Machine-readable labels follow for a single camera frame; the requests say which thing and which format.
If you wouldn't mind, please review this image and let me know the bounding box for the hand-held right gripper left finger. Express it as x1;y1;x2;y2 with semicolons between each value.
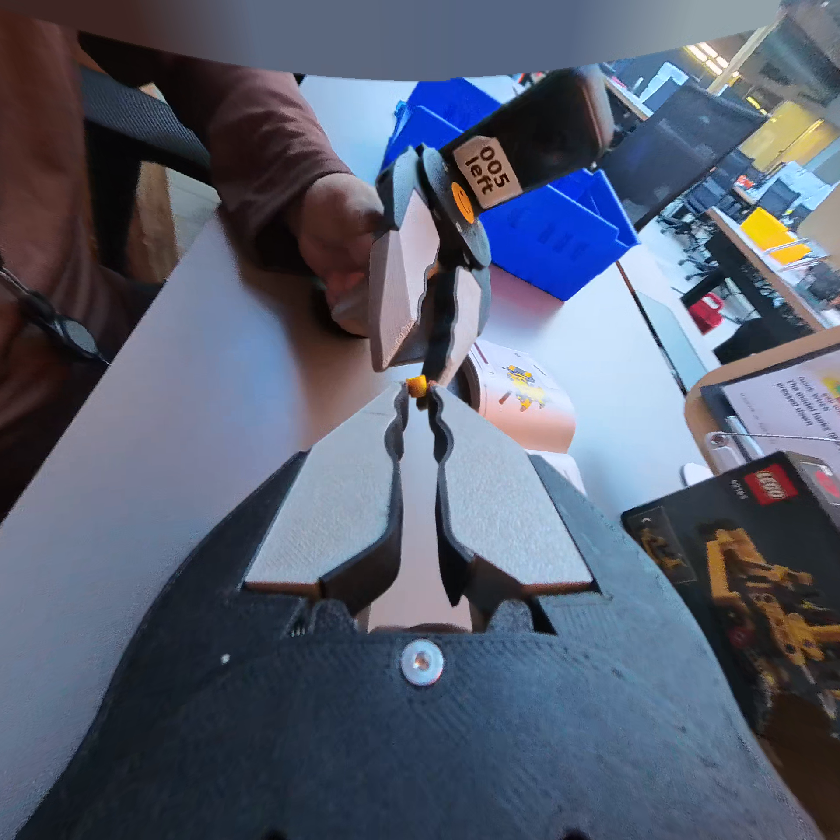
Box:
245;382;410;616

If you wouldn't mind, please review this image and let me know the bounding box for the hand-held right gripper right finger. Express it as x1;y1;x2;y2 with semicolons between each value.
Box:
428;386;596;609

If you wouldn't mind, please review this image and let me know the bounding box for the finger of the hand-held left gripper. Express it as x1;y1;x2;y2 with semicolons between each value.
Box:
423;262;492;389
367;193;442;375

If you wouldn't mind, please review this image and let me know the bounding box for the person's left forearm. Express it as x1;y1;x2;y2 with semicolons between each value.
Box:
77;33;357;277

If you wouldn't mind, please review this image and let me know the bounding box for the lego instruction booklet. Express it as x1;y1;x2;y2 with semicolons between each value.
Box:
459;338;588;496

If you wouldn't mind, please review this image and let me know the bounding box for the black lego set box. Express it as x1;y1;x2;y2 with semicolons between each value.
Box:
620;449;840;739

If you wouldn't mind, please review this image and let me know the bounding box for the person's left hand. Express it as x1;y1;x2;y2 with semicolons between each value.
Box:
298;172;388;339

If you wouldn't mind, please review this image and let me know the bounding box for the blue plastic bin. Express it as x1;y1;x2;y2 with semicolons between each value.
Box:
381;77;519;191
482;167;642;303

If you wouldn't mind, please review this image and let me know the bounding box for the wooden clipboard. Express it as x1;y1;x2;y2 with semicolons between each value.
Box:
682;328;840;475

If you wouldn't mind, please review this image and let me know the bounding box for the red plastic object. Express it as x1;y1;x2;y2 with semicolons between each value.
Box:
688;292;724;333

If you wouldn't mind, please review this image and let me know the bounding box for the yellow box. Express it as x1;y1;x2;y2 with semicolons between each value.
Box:
742;206;812;265

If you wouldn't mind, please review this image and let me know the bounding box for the black desk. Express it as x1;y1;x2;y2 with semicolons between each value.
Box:
705;206;829;333

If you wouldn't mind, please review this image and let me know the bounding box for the white printed paper sheet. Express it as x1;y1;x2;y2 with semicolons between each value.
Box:
718;348;840;454

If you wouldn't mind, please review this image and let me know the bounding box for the person's brown sweater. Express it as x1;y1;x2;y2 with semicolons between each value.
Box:
0;13;181;519

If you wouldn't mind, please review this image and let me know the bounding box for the black lanyard strap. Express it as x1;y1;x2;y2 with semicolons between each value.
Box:
0;266;111;366

